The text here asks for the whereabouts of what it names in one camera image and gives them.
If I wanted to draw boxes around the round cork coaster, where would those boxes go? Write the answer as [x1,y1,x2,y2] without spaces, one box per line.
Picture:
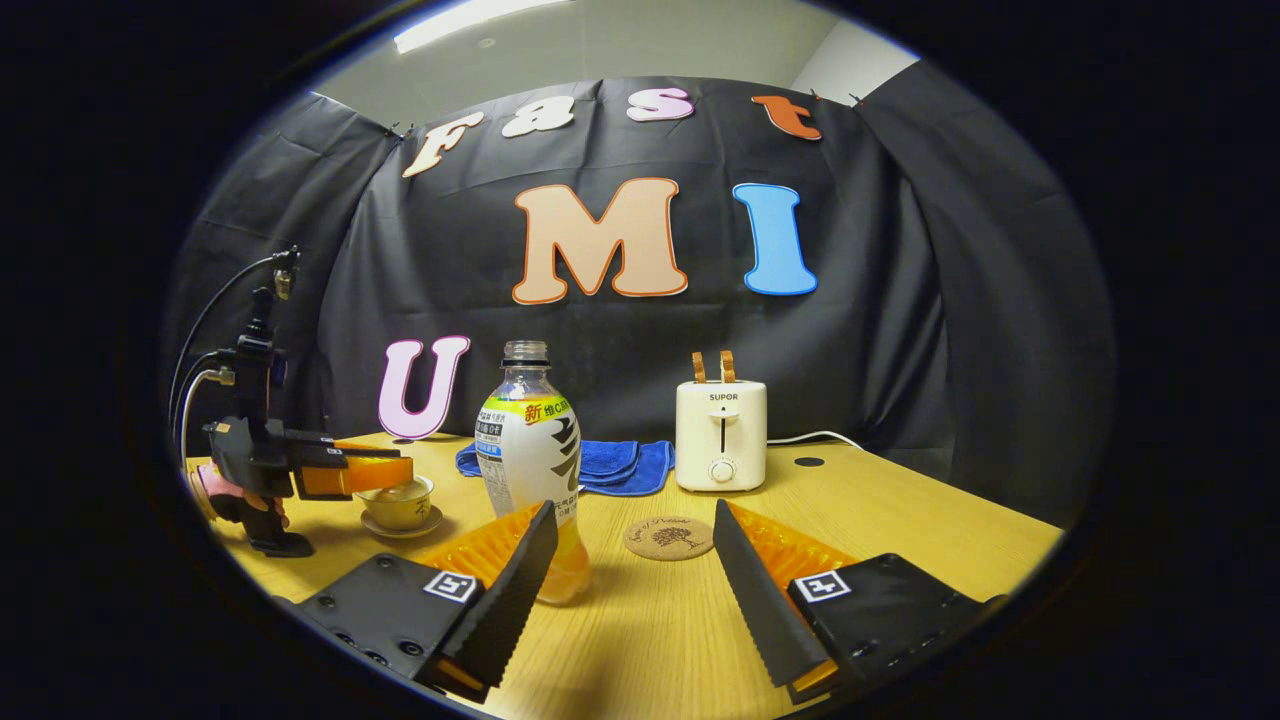
[623,515,715,562]

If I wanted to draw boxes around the white toaster power cable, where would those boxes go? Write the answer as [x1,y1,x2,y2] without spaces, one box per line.
[766,431,866,453]

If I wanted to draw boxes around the cream ceramic teacup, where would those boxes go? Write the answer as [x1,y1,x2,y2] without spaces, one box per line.
[360,476,436,531]

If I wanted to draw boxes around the blue folded towel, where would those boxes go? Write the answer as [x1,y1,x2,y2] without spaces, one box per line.
[456,439,676,498]

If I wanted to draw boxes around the clear water bottle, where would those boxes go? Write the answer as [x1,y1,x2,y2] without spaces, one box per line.
[474,340,593,606]

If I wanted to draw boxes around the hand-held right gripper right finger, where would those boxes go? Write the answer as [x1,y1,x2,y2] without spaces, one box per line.
[713,499,1006,706]

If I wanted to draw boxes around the white toaster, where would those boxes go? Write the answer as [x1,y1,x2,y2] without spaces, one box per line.
[675,379,769,493]

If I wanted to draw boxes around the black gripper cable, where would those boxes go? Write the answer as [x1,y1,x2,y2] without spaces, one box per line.
[168,255,291,431]

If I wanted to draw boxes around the cream saucer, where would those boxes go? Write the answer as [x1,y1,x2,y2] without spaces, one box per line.
[360,507,444,540]

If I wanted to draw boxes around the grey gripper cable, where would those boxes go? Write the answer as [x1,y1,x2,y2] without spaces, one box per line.
[180,368,236,461]

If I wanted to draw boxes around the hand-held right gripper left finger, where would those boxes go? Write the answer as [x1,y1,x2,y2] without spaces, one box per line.
[290,500,559,704]

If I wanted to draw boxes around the black backdrop cloth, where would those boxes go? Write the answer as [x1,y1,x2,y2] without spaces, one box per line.
[165,58,1116,529]

